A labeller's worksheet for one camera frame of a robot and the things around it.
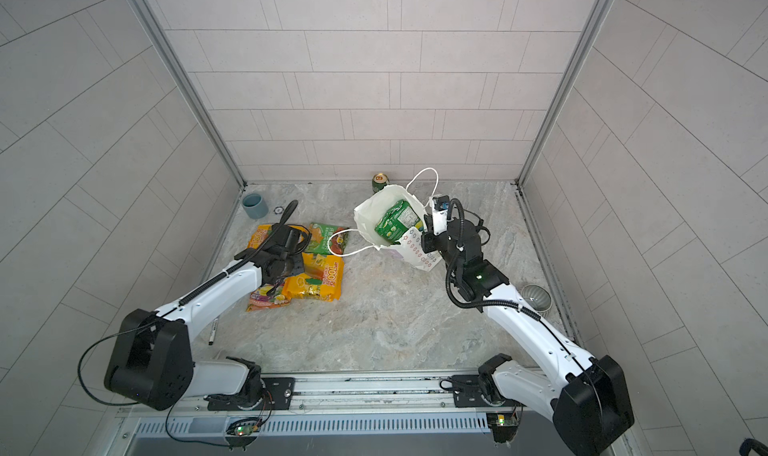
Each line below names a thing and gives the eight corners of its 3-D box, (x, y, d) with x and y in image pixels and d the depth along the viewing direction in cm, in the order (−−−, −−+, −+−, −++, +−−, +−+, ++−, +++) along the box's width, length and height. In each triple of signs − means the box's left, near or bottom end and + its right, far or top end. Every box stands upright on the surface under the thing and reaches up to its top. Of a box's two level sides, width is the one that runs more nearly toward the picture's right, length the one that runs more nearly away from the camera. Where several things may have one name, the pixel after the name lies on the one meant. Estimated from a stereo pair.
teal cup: (246, 218, 108) (239, 208, 103) (252, 204, 112) (245, 193, 107) (265, 218, 108) (259, 208, 103) (270, 204, 112) (265, 193, 107)
